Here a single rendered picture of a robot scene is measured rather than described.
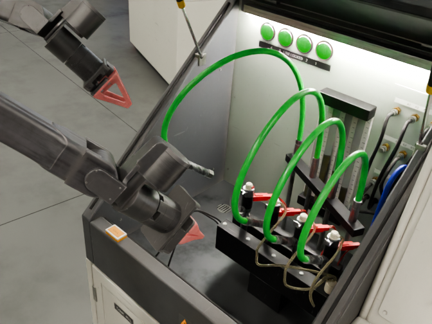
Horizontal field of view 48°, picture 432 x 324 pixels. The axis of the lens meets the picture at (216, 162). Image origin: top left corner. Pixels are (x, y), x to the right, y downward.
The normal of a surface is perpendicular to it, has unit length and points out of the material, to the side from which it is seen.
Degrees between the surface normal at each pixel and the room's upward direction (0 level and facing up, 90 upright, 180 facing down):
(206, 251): 0
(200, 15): 90
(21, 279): 0
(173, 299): 90
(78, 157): 75
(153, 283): 90
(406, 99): 90
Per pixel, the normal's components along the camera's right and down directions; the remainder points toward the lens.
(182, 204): -0.55, -0.42
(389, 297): -0.65, 0.15
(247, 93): -0.68, 0.36
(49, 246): 0.07, -0.84
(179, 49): 0.43, 0.51
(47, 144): 0.15, 0.21
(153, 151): 0.28, 0.36
